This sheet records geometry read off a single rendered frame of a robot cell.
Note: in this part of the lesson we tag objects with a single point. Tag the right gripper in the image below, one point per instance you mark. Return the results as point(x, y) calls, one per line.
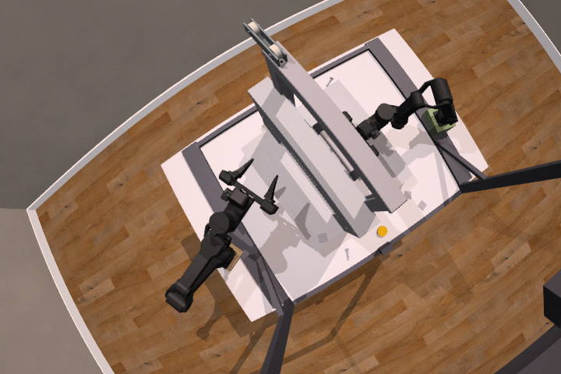
point(360, 131)

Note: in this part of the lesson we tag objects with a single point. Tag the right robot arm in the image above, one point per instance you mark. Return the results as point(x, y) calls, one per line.
point(443, 99)

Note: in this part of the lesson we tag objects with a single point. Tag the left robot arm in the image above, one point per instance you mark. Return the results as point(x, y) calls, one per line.
point(180, 297)

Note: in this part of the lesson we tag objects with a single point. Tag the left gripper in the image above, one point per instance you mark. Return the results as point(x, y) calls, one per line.
point(231, 180)

